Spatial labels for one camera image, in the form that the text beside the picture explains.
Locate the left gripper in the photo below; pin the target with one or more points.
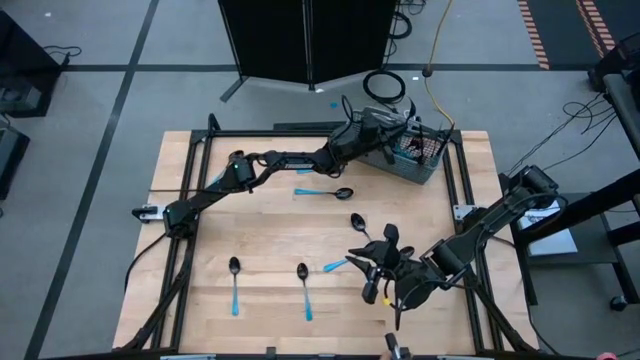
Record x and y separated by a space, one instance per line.
367 137

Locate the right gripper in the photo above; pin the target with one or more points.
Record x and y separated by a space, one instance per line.
405 275

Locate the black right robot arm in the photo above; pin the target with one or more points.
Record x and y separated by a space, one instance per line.
480 235

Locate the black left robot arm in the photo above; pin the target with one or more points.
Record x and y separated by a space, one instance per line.
290 161

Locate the grey plastic cutlery basket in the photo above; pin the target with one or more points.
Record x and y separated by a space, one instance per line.
420 172

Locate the small black device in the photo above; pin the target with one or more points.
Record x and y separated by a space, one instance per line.
392 345

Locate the black folding partition screen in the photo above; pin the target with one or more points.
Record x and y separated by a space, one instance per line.
270 40

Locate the white paper sheet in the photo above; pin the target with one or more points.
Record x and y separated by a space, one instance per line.
555 245

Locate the black orange-striped floor mat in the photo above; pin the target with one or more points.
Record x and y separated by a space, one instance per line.
565 30

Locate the black equipment cart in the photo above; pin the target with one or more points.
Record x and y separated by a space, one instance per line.
627 187

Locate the red round object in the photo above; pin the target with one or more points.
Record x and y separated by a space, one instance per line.
607 357

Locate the grey equipment case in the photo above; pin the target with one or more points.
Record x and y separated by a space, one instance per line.
12 160

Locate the black cabinet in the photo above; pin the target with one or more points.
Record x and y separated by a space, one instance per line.
25 60

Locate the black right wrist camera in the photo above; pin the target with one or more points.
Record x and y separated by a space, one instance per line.
370 292

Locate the silver mounting bracket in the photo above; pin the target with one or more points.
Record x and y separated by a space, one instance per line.
461 212
147 213

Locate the black aluminium table frame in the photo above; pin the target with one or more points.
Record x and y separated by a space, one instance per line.
280 133

